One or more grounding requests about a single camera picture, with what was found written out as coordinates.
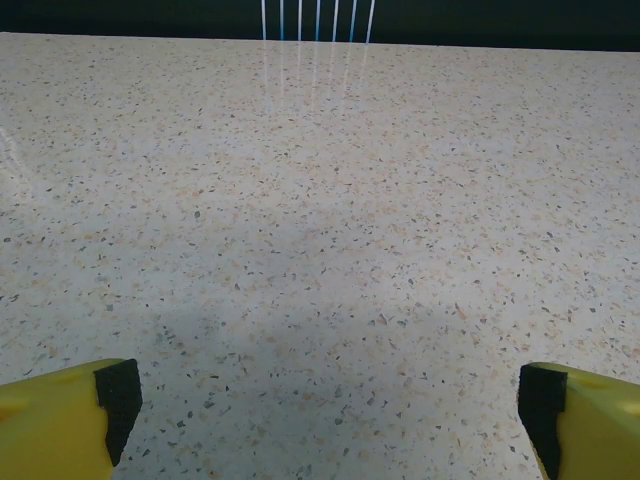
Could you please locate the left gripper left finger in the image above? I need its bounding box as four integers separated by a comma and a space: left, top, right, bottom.
0, 357, 144, 480

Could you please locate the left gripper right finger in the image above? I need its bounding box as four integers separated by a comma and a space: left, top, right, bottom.
517, 362, 640, 480

